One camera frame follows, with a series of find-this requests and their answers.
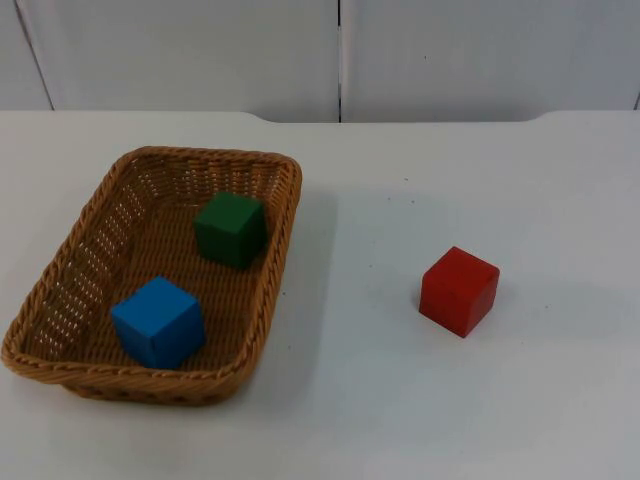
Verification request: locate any green cube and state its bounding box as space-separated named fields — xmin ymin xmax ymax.
xmin=193 ymin=191 xmax=267 ymax=270

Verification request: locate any red cube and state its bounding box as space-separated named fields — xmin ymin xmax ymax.
xmin=418 ymin=245 xmax=501 ymax=339

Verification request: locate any pale brown wicker basket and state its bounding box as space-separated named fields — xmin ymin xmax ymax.
xmin=1 ymin=145 xmax=304 ymax=407

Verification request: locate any blue cube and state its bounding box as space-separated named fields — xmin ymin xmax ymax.
xmin=110 ymin=275 xmax=207 ymax=371

